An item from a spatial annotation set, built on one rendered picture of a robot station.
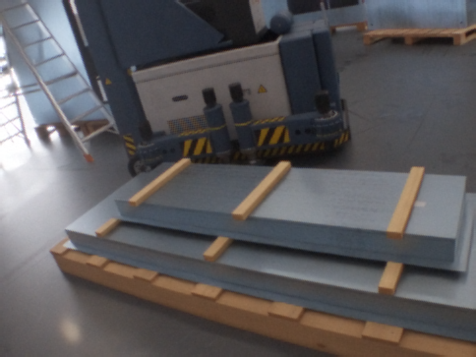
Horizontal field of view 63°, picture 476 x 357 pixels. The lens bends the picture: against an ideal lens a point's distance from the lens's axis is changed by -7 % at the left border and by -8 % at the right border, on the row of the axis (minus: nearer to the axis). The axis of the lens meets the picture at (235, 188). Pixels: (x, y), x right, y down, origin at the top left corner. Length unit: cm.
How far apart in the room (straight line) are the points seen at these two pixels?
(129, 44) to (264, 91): 101
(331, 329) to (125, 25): 237
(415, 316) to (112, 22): 259
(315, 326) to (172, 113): 195
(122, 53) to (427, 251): 240
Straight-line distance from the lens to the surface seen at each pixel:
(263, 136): 268
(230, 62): 278
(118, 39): 309
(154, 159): 292
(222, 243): 175
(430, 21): 638
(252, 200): 174
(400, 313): 148
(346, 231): 153
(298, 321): 155
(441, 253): 149
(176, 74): 290
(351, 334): 148
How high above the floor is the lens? 125
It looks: 27 degrees down
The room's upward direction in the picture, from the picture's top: 15 degrees counter-clockwise
